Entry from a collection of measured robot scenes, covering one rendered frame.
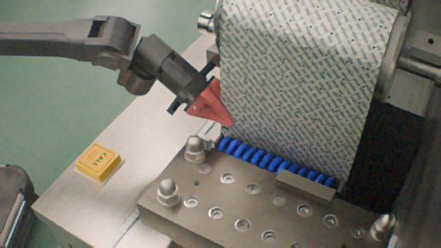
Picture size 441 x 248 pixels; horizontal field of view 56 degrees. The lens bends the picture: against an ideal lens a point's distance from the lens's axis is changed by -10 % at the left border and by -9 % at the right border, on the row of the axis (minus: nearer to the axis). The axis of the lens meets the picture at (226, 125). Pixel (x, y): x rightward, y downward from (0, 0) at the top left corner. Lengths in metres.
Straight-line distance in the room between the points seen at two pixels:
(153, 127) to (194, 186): 0.31
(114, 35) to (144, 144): 0.31
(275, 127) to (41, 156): 1.72
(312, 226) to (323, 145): 0.13
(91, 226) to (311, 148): 0.43
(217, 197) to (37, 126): 1.86
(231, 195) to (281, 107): 0.16
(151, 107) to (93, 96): 1.50
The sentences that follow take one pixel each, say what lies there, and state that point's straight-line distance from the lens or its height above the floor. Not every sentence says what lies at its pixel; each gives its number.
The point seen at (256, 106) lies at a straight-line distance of 0.71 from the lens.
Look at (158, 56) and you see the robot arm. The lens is 0.75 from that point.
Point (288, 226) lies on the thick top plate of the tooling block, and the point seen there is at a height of 1.03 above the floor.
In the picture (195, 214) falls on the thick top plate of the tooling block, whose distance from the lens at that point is 0.69.
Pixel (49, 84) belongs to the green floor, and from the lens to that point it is 2.73.
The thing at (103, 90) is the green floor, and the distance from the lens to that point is 2.56.
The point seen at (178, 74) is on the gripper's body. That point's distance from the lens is 0.74.
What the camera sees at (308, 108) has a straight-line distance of 0.67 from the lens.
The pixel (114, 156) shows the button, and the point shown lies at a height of 0.92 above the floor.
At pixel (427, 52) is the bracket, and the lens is 0.61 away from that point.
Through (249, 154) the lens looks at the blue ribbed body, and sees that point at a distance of 0.75.
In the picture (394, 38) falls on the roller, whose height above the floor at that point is 1.30.
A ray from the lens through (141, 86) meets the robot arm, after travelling 0.81.
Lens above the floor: 1.60
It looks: 45 degrees down
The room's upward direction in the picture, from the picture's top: straight up
